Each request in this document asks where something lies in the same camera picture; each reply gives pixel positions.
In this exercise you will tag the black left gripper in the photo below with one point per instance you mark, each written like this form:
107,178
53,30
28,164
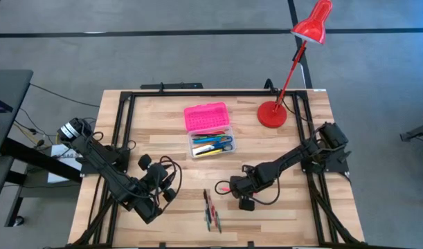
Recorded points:
157,174

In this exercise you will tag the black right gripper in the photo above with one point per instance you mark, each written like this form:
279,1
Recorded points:
249,185

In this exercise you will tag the slim pink marker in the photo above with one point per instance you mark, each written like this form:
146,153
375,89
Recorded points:
226,189

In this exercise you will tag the black pen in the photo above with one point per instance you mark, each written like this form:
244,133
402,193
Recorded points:
216,149

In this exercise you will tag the yellow highlighter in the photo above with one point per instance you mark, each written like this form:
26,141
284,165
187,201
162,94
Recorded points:
209,152

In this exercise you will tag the pink-lidded clear pencil box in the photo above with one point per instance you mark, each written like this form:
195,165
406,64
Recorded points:
206,115

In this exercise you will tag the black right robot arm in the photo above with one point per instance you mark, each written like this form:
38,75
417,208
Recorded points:
290,159

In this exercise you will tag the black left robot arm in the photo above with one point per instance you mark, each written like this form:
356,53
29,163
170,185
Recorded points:
104,162

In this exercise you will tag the white cardboard box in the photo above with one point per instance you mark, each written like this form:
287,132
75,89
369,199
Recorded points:
59,173

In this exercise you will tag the short red crayon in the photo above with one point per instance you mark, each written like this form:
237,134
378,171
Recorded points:
212,207

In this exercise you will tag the black crayon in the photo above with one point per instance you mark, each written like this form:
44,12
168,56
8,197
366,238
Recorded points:
206,198

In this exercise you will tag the long red crayon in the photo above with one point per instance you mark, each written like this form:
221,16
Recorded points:
218,221

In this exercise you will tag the green crayon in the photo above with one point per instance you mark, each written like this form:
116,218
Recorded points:
208,221

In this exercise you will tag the red desk lamp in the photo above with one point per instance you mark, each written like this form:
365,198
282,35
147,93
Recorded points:
271,115

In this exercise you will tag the black bar device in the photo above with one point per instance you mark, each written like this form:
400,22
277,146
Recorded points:
171,85

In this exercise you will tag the black desk base beam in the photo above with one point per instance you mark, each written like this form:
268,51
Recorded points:
41,162

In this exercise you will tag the black caster wheel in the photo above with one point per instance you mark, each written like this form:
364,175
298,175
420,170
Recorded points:
19,220

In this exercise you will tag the grey desk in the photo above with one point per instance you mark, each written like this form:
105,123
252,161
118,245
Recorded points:
10,83

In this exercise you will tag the grey stand leg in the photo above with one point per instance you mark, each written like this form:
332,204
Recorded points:
417,131

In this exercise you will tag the black clamp bracket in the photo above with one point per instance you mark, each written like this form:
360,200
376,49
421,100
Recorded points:
269,84

